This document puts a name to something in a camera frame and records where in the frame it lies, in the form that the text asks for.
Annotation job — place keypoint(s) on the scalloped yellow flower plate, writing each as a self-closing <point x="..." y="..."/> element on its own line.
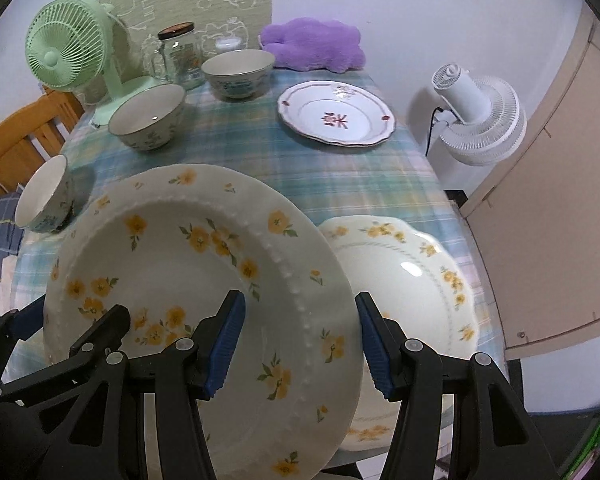
<point x="410" y="280"/>

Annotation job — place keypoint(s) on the white fan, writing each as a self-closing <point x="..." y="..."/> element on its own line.
<point x="480" y="115"/>

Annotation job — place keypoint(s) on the floral ceramic bowl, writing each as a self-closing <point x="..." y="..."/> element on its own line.
<point x="42" y="195"/>
<point x="147" y="120"/>
<point x="237" y="72"/>

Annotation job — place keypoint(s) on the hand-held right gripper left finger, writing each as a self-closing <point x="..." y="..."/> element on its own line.
<point x="225" y="345"/>

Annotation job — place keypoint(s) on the glass mason jar mug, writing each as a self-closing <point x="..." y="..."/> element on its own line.
<point x="182" y="57"/>

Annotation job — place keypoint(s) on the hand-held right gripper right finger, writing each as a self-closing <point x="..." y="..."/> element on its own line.
<point x="376" y="347"/>

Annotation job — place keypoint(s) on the purple plush cushion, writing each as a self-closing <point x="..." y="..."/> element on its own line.
<point x="312" y="45"/>

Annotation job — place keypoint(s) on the small glass jar white lid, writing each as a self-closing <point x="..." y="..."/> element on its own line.
<point x="228" y="44"/>

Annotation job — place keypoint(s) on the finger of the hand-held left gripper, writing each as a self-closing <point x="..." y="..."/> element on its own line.
<point x="27" y="317"/>
<point x="102" y="330"/>

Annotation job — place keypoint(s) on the beige door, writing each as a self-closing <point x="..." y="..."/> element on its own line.
<point x="555" y="210"/>

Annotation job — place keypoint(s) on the beaded yellow flower plate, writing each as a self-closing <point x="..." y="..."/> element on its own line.
<point x="180" y="270"/>

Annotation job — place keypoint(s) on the red print white plate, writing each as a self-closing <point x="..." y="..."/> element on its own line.
<point x="335" y="115"/>

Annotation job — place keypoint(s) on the green desk fan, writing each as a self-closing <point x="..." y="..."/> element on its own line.
<point x="60" y="50"/>

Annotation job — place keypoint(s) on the plaid tablecloth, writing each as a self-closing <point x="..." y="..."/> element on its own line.
<point x="260" y="175"/>

